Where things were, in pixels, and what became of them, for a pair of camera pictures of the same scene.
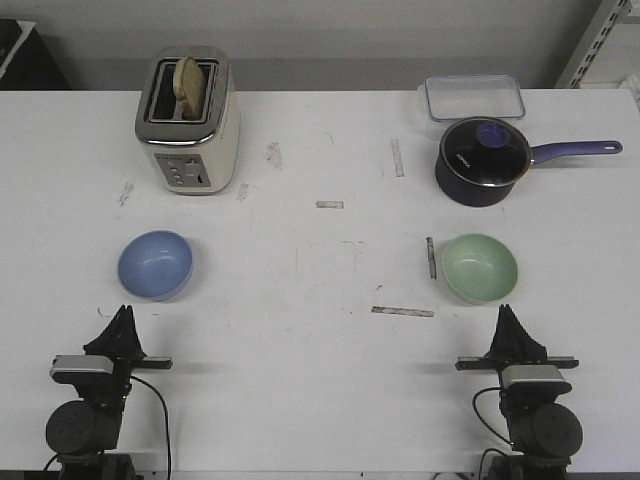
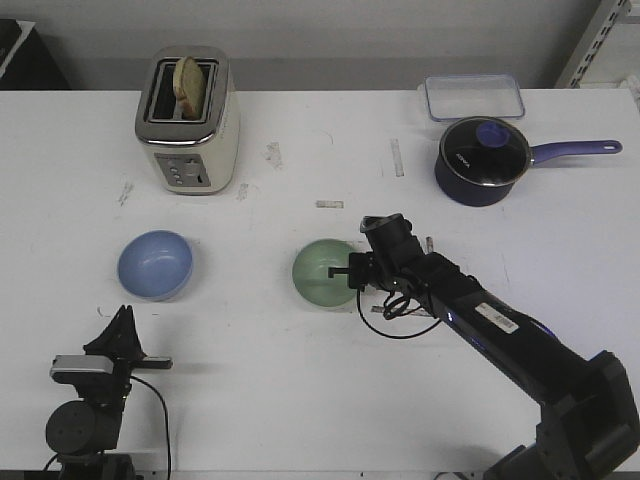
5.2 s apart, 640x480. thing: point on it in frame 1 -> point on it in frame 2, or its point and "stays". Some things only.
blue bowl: x=155 y=265 stays
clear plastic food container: x=455 y=97 stays
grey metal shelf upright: x=609 y=14 stays
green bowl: x=478 y=268 -> x=311 y=272
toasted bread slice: x=188 y=86 stays
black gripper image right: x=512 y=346 -> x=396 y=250
